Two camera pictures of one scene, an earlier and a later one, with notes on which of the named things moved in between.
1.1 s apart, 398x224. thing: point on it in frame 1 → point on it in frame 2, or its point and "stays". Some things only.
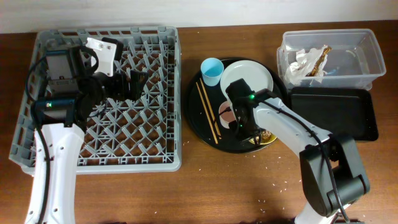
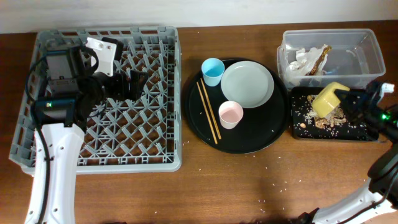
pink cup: (226, 114) stays
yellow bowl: (267, 137) → (327, 102)
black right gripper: (244, 136) → (357, 98)
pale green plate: (255, 73) stays
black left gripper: (135, 86) stays
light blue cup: (212, 69) stays
